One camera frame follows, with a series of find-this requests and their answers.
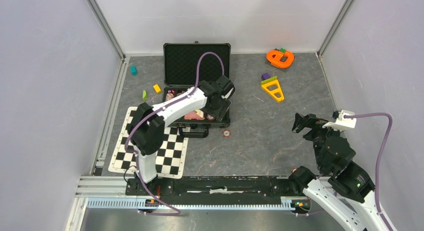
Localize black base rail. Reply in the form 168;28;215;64
125;176;311;214

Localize teal toy block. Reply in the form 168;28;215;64
130;65;138;76

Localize red playing card deck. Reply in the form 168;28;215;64
183;109;205;120

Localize black white chessboard mat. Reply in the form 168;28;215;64
108;106;189;179

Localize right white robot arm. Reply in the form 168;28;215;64
288;109;396;231

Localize yellow toy block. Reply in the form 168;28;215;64
153;84;162;94

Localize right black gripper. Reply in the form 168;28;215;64
291;111;343;170

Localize purple toy block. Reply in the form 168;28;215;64
261;72;271;81

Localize black poker carrying case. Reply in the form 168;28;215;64
161;41;231;138

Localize yellow triangle toy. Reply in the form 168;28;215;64
260;76;285;103

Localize orange toy track piece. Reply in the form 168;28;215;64
266;48;295;69

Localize pink brown chip roll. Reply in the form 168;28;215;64
165;93;175;102

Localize green half-round block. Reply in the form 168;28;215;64
142;90;148;101

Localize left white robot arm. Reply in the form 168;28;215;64
126;75;235;195

